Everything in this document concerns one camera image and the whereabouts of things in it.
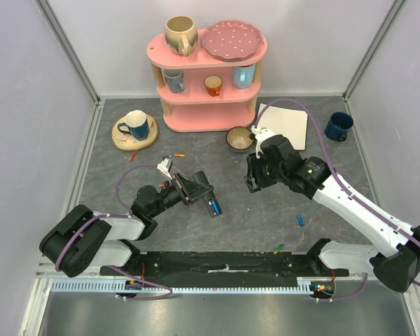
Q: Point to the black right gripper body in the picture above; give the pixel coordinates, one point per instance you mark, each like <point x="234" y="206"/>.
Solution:
<point x="253" y="173"/>

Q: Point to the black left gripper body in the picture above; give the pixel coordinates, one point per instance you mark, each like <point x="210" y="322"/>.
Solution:
<point x="180" y="183"/>

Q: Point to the black remote control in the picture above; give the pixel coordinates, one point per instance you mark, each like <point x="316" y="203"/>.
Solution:
<point x="201" y="177"/>

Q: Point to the blue battery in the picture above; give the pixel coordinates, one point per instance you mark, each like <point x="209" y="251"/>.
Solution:
<point x="216" y="207"/>
<point x="300" y="221"/>

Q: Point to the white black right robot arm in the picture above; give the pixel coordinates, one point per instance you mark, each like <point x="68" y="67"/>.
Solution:
<point x="393" y="255"/>

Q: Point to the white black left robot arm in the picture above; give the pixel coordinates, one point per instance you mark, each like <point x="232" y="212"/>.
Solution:
<point x="85" y="238"/>

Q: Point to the white square plate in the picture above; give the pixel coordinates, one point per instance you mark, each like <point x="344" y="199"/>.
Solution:
<point x="290" y="123"/>

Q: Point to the brown ceramic bowl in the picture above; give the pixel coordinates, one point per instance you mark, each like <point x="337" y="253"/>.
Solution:
<point x="239" y="139"/>

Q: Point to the dark blue mug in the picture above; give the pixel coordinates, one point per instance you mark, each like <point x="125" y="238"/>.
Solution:
<point x="338" y="126"/>

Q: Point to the pink three-tier shelf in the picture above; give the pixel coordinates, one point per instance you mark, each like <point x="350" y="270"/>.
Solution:
<point x="210" y="101"/>

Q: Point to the round beige patterned plate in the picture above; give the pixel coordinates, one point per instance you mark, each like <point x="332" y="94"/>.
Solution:
<point x="127" y="142"/>

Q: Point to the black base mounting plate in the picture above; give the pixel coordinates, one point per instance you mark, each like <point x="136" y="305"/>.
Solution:
<point x="155" y="263"/>

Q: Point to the teal mug cream inside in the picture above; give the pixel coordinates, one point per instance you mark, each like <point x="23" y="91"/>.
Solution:
<point x="135" y="124"/>

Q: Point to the green yellow battery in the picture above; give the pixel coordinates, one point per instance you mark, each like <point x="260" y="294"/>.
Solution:
<point x="278" y="249"/>

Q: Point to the light blue mug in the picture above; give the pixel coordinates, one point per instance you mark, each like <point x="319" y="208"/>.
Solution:
<point x="242" y="76"/>

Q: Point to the small orange cup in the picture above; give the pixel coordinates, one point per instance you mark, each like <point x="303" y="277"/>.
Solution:
<point x="213" y="85"/>

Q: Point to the grey blue mug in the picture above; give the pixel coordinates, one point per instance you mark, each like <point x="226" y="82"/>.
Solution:
<point x="174" y="80"/>

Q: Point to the pink polka dot plate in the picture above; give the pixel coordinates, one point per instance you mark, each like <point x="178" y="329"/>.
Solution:
<point x="232" y="40"/>

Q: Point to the beige ceramic mug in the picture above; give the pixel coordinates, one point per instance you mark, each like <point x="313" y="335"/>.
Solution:
<point x="181" y="35"/>

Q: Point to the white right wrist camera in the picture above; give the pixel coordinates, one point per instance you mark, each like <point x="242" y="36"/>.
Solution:
<point x="261" y="134"/>

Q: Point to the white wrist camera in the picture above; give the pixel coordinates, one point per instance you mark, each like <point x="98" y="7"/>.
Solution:
<point x="165" y="167"/>
<point x="261" y="134"/>

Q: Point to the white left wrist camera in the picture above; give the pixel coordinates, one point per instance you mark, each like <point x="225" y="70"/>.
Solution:
<point x="165" y="167"/>

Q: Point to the white slotted cable duct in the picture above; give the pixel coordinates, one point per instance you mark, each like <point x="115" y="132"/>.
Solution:
<point x="121" y="285"/>

